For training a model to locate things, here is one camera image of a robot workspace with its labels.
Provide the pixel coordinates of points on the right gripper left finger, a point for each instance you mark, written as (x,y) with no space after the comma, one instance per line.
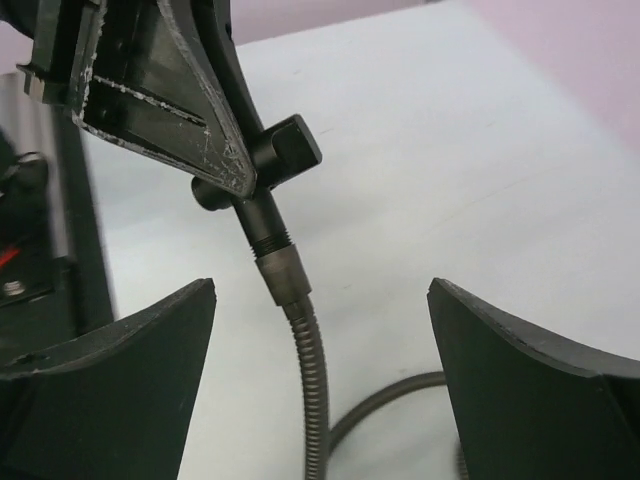
(115,403)

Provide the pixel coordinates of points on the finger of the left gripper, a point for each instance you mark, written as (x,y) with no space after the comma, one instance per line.
(157,94)
(227,67)

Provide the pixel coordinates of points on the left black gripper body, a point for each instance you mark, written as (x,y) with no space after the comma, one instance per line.
(68,46)

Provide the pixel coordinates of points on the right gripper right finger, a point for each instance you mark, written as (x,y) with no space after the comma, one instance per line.
(529,403)

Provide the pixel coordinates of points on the black T-shaped connector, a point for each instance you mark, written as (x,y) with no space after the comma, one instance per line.
(281,153)

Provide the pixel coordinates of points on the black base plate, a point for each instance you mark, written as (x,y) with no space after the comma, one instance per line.
(54,285)

